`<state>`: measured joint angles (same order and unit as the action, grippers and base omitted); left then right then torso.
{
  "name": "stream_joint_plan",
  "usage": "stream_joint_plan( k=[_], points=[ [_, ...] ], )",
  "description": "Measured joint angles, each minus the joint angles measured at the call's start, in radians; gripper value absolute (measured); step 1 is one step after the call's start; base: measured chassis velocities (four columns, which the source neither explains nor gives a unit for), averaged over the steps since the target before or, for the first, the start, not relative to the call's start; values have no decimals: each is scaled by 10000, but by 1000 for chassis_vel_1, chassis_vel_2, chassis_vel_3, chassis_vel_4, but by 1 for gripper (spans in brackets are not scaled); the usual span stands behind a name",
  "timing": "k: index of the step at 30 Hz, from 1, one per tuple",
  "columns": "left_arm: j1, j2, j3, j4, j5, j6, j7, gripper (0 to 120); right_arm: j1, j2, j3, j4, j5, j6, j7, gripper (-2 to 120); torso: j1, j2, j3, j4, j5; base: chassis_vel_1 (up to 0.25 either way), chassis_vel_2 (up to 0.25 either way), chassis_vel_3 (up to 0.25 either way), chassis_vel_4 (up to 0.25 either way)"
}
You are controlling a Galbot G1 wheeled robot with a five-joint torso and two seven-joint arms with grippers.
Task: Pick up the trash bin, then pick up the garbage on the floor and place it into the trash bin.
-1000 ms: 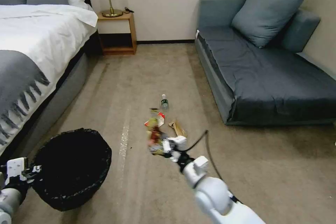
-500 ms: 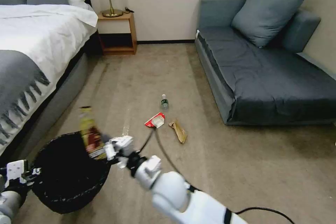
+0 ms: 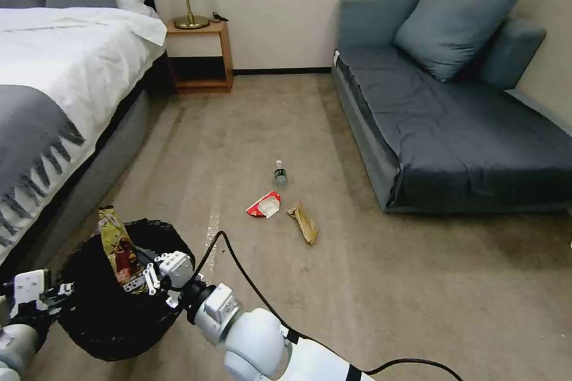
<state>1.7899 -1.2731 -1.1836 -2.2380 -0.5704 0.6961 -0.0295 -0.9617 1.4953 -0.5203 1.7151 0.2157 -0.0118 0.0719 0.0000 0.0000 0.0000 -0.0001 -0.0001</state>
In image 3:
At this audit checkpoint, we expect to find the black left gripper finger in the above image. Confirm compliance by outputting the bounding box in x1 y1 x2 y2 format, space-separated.
52 280 76 306

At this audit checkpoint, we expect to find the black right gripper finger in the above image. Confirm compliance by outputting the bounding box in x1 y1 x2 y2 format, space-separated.
133 252 164 287
126 282 179 309

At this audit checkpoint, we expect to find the yellow red snack bag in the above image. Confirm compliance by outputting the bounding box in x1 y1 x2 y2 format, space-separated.
98 205 153 296

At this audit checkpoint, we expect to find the trash bin with black bag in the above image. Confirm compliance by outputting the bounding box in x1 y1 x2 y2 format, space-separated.
57 218 196 362

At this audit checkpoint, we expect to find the red white crumpled packet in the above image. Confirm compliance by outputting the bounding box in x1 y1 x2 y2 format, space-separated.
244 191 283 219

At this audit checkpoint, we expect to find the brown crumpled paper bag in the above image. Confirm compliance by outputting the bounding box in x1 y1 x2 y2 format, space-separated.
285 202 321 246

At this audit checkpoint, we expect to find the small clear plastic bottle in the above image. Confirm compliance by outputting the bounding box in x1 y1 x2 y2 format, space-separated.
272 160 290 187

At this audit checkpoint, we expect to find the grey fringed throw blanket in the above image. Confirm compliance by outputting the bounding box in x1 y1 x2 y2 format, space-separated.
0 84 86 249

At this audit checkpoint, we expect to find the wooden nightstand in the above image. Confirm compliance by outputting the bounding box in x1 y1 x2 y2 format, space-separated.
164 18 235 95

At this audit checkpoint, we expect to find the white duvet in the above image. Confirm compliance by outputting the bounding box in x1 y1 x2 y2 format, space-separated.
0 7 168 167

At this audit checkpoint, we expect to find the black skirting board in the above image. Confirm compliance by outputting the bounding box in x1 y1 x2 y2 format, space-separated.
232 67 334 76

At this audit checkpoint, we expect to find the blue grey sofa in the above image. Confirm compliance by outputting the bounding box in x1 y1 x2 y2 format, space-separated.
331 0 572 215

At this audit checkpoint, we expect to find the large blue square cushion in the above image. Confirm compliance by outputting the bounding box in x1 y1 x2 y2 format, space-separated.
393 0 524 83

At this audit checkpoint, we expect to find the blue bolster cushion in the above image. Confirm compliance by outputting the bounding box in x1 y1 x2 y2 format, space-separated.
477 16 548 91

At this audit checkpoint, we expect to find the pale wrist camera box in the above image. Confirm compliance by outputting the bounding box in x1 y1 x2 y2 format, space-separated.
158 250 196 289
12 268 51 311

